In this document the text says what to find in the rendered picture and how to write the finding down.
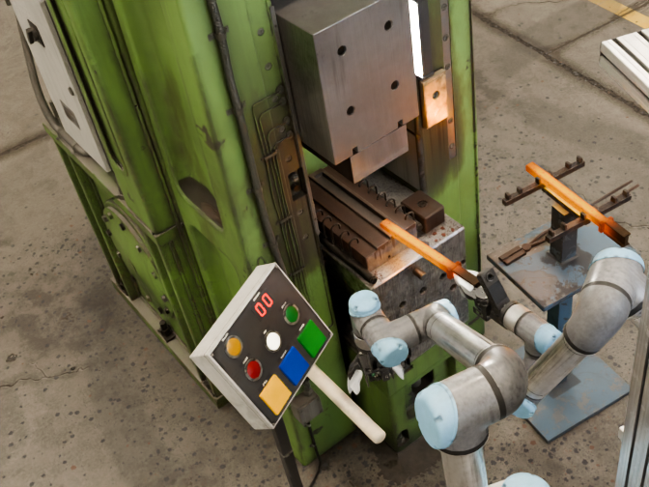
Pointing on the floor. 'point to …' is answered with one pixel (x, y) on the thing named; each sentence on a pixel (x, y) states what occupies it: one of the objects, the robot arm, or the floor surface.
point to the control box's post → (286, 453)
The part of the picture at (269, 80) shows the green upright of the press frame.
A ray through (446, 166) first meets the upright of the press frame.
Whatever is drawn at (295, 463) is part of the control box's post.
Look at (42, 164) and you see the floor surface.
